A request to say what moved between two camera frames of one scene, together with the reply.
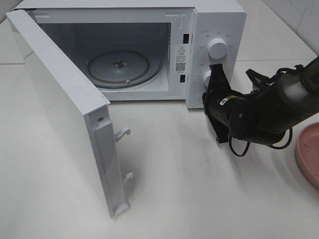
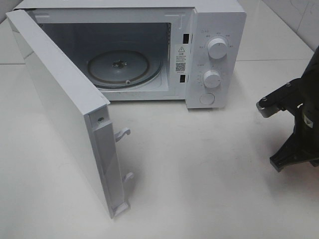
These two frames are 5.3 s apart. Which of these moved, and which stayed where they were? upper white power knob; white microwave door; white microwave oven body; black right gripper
Moved: black right gripper
Stayed: upper white power knob; white microwave oven body; white microwave door
